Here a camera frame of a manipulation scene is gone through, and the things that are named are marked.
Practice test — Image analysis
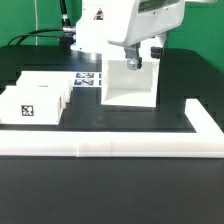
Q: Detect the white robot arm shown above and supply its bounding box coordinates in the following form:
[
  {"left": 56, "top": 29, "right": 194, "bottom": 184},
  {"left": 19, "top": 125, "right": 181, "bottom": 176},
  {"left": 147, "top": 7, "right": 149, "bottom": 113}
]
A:
[{"left": 73, "top": 0, "right": 185, "bottom": 70}]

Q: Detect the white front drawer tray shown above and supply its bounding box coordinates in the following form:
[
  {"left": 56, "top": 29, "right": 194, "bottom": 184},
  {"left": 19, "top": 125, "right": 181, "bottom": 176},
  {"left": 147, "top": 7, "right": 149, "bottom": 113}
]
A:
[{"left": 0, "top": 86, "right": 65, "bottom": 125}]

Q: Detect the white drawer tray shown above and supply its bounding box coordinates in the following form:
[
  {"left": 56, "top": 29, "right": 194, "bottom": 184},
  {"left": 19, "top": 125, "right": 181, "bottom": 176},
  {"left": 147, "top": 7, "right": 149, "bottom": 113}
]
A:
[
  {"left": 0, "top": 86, "right": 65, "bottom": 125},
  {"left": 16, "top": 71, "right": 75, "bottom": 102}
]

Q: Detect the white drawer cabinet box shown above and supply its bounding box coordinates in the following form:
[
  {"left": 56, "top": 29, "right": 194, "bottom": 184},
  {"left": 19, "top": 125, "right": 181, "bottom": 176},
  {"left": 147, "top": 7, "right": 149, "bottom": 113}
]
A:
[{"left": 101, "top": 60, "right": 160, "bottom": 107}]

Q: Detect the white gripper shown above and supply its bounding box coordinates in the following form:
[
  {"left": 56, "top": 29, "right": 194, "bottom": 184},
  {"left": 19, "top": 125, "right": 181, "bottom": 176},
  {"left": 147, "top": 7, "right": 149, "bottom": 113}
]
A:
[{"left": 106, "top": 0, "right": 185, "bottom": 70}]

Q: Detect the white marker sheet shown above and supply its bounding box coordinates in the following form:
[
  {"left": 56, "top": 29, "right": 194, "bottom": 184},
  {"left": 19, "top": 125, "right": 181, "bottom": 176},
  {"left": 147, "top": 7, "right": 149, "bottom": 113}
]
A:
[{"left": 73, "top": 71, "right": 102, "bottom": 88}]

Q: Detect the black cable bundle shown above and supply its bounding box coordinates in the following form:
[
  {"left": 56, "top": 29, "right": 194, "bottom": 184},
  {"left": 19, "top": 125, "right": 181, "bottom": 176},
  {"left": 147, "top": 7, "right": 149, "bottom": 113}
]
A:
[{"left": 7, "top": 0, "right": 76, "bottom": 47}]

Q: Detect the white thin cable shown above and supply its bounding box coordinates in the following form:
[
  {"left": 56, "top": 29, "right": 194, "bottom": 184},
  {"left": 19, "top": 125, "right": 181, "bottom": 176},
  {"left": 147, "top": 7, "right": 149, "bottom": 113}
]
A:
[{"left": 34, "top": 0, "right": 39, "bottom": 47}]

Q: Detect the white L-shaped fence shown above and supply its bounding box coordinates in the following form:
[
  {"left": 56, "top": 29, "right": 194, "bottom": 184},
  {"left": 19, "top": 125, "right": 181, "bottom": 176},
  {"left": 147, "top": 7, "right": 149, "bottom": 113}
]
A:
[{"left": 0, "top": 99, "right": 224, "bottom": 158}]

